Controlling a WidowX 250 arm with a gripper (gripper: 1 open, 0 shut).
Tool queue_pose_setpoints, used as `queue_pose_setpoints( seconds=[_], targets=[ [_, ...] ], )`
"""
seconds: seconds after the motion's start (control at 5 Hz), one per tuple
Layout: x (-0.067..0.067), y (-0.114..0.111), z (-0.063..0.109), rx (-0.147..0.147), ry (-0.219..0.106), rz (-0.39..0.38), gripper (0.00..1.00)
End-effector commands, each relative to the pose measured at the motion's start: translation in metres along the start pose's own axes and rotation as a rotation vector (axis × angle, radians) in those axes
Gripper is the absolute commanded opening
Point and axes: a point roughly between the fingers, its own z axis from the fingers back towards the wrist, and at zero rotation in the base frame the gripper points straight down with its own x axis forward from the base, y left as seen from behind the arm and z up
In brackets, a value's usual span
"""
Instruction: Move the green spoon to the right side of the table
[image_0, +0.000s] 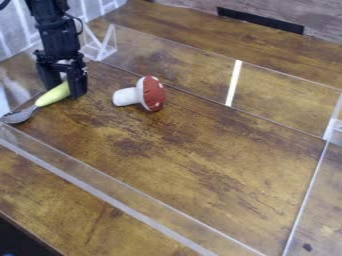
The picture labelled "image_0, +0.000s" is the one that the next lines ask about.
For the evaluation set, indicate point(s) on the red and white toy mushroom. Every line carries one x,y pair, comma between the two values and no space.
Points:
148,93

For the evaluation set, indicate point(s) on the black wall slot strip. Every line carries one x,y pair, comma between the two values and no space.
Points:
261,20

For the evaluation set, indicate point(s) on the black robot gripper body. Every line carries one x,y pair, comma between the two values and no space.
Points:
58,32

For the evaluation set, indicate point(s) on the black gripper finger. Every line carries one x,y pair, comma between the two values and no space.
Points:
50,74
78,79

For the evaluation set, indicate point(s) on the clear acrylic enclosure wall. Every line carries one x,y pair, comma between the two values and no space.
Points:
220,163

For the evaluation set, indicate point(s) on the green handled metal spoon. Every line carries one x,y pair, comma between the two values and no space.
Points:
57,94

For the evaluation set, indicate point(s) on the clear acrylic triangle bracket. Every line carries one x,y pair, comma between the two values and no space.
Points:
97,49

